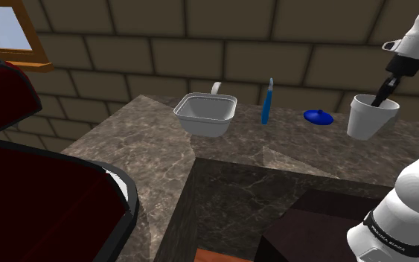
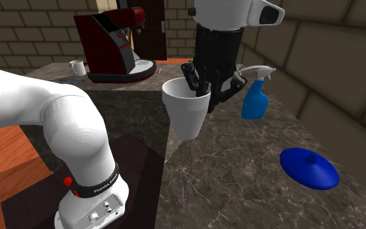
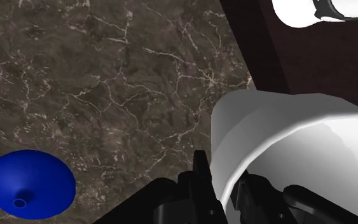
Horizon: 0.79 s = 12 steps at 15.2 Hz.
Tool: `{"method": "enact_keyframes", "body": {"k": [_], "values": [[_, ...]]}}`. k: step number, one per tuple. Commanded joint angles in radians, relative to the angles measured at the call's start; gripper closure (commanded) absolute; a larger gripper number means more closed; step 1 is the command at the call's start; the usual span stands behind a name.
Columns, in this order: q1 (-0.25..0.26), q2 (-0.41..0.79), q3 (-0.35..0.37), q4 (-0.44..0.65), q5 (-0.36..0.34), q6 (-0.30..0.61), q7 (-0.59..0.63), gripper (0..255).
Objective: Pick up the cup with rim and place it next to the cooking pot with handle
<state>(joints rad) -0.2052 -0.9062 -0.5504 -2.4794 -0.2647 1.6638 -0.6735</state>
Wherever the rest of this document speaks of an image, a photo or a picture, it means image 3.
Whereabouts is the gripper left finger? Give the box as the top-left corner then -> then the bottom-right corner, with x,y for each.
93,150 -> 229,224

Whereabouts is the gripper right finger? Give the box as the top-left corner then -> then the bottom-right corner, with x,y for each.
230,169 -> 358,224

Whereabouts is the large white bowl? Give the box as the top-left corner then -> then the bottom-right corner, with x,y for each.
210,89 -> 358,224

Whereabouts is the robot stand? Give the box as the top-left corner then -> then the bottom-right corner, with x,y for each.
219,0 -> 358,106

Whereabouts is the blue funnel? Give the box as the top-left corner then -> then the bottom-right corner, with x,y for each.
0,149 -> 76,220

